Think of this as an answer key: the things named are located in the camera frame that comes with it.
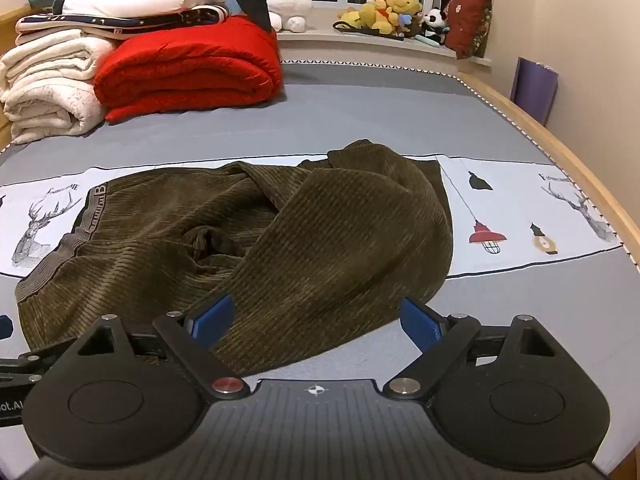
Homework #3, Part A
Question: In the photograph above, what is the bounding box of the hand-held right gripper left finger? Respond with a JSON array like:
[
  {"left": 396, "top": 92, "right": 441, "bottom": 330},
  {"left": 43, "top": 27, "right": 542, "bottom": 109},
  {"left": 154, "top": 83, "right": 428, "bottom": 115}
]
[{"left": 75, "top": 294, "right": 252, "bottom": 402}]

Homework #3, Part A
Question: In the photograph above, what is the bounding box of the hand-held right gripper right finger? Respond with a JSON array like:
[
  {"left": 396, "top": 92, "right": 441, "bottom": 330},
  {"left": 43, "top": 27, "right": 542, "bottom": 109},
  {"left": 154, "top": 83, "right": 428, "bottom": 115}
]
[{"left": 382, "top": 298, "right": 558, "bottom": 402}]

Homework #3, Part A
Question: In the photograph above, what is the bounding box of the olive green knit sweater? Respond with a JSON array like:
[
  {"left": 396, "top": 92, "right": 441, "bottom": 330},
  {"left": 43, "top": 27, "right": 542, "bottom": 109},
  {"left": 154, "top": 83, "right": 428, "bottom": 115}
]
[{"left": 15, "top": 140, "right": 454, "bottom": 377}]

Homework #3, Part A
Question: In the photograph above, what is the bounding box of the cream fleece folded blanket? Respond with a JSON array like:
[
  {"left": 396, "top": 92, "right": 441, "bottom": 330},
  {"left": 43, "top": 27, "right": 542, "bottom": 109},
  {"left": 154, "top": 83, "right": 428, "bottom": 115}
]
[{"left": 0, "top": 67, "right": 108, "bottom": 145}]

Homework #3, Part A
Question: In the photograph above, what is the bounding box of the grey printed bed sheet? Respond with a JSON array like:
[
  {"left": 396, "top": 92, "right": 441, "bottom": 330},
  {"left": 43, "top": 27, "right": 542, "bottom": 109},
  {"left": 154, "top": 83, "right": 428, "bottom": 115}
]
[{"left": 0, "top": 57, "right": 633, "bottom": 466}]

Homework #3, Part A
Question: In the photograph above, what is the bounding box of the red folded blanket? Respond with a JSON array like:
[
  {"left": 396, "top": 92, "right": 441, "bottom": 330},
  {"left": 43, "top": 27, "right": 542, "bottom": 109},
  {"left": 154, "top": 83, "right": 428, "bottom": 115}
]
[{"left": 93, "top": 16, "right": 285, "bottom": 122}]

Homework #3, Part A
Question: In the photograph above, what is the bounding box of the purple folder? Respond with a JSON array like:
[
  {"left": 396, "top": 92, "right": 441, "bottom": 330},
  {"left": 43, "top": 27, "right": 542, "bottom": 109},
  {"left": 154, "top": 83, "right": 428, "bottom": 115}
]
[{"left": 510, "top": 57, "right": 560, "bottom": 126}]

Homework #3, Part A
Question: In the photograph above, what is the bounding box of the white folded quilt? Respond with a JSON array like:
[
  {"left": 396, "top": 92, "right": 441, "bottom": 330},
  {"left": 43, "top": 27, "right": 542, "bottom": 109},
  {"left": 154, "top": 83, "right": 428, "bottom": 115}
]
[{"left": 0, "top": 27, "right": 120, "bottom": 83}]

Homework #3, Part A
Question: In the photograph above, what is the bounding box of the white window sill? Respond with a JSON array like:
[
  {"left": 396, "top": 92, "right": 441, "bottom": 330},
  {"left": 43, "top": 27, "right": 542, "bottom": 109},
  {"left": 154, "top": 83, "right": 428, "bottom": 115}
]
[{"left": 276, "top": 2, "right": 493, "bottom": 70}]

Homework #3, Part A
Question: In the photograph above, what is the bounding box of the panda plush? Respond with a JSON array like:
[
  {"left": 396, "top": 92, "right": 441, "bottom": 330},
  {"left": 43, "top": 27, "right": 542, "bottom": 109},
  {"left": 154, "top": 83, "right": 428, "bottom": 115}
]
[{"left": 421, "top": 8, "right": 449, "bottom": 45}]

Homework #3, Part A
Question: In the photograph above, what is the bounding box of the red cushion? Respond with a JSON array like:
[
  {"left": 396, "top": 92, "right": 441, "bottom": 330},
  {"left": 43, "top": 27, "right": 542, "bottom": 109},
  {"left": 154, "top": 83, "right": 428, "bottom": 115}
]
[{"left": 444, "top": 0, "right": 493, "bottom": 60}]

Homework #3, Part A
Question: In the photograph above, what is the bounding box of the yellow plush toy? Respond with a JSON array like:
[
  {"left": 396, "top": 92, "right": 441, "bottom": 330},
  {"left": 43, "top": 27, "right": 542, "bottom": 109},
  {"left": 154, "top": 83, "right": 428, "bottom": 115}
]
[{"left": 334, "top": 2, "right": 398, "bottom": 36}]

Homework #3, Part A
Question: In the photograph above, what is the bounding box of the navy patterned folded blanket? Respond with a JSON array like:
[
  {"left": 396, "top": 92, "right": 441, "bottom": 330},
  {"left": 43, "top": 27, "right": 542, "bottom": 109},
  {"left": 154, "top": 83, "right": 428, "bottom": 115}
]
[{"left": 15, "top": 4, "right": 235, "bottom": 37}]

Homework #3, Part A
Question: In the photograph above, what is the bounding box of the white seal plush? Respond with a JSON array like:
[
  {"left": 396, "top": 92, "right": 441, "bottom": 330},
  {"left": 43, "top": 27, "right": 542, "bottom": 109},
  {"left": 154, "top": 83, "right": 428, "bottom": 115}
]
[{"left": 266, "top": 0, "right": 314, "bottom": 34}]

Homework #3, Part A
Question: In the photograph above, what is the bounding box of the yellow bear plush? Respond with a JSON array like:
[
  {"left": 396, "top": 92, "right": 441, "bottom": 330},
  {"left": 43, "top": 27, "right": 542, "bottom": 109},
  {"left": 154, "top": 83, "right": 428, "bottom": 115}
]
[{"left": 387, "top": 0, "right": 425, "bottom": 23}]

